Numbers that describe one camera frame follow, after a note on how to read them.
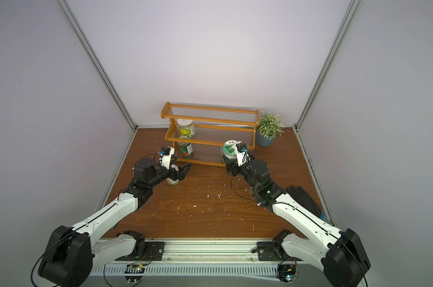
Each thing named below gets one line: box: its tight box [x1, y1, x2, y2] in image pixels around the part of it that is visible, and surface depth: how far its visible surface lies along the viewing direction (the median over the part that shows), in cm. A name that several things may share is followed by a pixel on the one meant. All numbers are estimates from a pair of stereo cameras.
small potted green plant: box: [255, 110, 285, 148], surface depth 100 cm
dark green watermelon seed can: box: [177, 141, 194, 160], surface depth 97 cm
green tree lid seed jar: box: [220, 139, 242, 164], surface depth 73 cm
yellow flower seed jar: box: [177, 118, 196, 139], surface depth 92 cm
